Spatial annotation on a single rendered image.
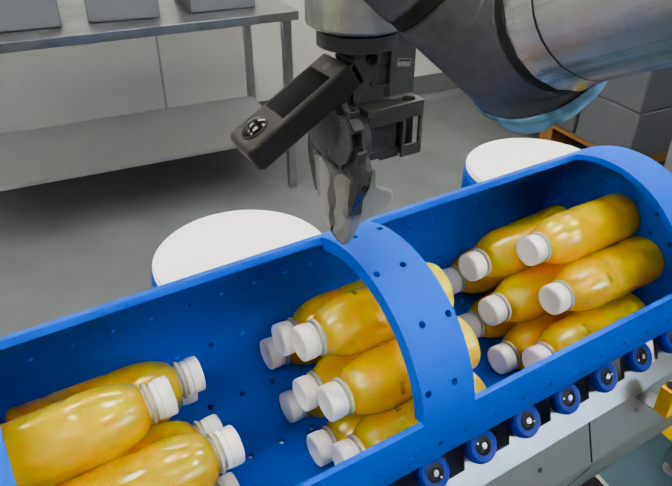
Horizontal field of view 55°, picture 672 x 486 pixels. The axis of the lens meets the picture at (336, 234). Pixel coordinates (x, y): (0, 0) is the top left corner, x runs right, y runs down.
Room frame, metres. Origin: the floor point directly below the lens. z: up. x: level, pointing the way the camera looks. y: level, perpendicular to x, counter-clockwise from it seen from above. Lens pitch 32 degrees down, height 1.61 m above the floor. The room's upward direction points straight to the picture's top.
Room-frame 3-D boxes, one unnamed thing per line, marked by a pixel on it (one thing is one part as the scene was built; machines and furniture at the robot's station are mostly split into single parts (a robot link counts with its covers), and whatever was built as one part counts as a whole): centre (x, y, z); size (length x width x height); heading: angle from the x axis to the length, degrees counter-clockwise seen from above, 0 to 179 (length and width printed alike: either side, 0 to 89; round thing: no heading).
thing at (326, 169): (0.57, -0.01, 1.29); 0.06 x 0.03 x 0.09; 122
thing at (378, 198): (0.54, -0.03, 1.29); 0.06 x 0.03 x 0.09; 122
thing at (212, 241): (0.84, 0.15, 1.03); 0.28 x 0.28 x 0.01
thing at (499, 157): (1.15, -0.40, 1.03); 0.28 x 0.28 x 0.01
